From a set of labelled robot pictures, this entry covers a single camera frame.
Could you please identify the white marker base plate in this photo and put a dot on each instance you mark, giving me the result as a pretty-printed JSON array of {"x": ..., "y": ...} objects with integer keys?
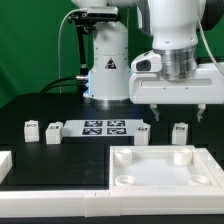
[{"x": 101, "y": 128}]

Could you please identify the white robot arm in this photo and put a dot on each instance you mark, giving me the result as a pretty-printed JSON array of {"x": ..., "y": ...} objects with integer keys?
[{"x": 167, "y": 74}]

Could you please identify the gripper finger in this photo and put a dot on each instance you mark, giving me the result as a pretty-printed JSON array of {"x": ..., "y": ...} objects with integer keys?
[
  {"x": 155, "y": 111},
  {"x": 201, "y": 112}
]

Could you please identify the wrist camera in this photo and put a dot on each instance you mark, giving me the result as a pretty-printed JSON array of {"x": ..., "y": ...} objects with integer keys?
[{"x": 147, "y": 62}]

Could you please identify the white square tabletop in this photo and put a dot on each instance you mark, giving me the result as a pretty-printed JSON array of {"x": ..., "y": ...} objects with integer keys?
[{"x": 164, "y": 170}]

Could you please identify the white fence left piece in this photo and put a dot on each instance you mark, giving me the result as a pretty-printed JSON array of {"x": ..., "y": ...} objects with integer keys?
[{"x": 5, "y": 164}]

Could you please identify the black camera on stand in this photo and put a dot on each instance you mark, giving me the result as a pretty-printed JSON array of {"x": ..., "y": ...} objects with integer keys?
[{"x": 85, "y": 21}]

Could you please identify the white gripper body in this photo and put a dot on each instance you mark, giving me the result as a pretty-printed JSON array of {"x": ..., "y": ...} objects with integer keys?
[{"x": 205, "y": 85}]

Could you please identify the white obstacle fence front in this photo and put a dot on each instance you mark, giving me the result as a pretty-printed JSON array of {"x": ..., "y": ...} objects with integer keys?
[{"x": 97, "y": 204}]

